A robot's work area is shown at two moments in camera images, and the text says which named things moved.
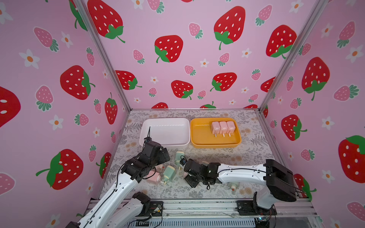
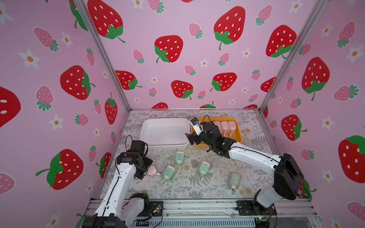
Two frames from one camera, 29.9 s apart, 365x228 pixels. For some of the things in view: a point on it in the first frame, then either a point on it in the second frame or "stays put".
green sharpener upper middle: x=178 y=154 stays put
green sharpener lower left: x=169 y=173 stays put
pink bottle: x=231 y=128 stays put
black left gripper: x=161 y=159 -> x=148 y=160
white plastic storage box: x=171 y=133 stays put
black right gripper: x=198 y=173 -> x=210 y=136
